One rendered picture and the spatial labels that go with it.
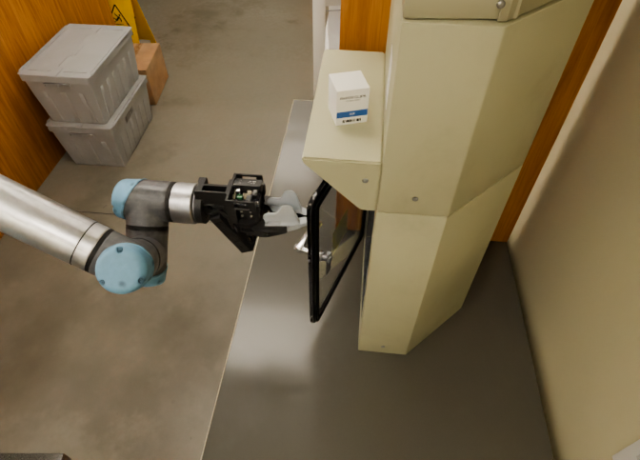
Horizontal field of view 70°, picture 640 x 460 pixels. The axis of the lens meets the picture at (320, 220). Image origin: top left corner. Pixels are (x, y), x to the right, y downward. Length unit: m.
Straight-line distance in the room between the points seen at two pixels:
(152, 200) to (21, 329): 1.82
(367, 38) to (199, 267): 1.76
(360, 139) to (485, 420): 0.67
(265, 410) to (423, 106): 0.72
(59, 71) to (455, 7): 2.55
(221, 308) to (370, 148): 1.73
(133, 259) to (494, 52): 0.55
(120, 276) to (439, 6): 0.55
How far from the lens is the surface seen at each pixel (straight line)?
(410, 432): 1.06
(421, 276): 0.85
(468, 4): 0.55
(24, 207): 0.79
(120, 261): 0.73
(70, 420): 2.28
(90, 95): 2.88
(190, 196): 0.83
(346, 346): 1.11
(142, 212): 0.87
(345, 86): 0.69
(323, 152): 0.66
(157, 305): 2.40
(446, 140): 0.63
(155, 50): 3.78
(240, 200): 0.80
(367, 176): 0.67
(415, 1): 0.54
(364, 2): 0.94
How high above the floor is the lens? 1.93
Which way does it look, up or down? 48 degrees down
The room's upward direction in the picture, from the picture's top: straight up
